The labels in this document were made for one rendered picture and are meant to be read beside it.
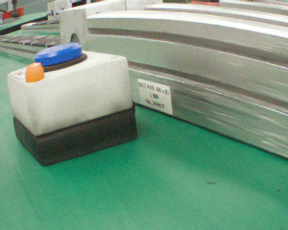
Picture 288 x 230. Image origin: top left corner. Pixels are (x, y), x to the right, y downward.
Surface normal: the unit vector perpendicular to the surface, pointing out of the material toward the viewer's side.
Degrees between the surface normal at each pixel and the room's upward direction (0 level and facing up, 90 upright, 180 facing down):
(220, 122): 90
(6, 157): 0
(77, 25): 90
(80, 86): 90
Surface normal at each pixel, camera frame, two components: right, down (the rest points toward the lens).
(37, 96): 0.51, 0.20
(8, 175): -0.12, -0.95
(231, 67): -0.85, 0.25
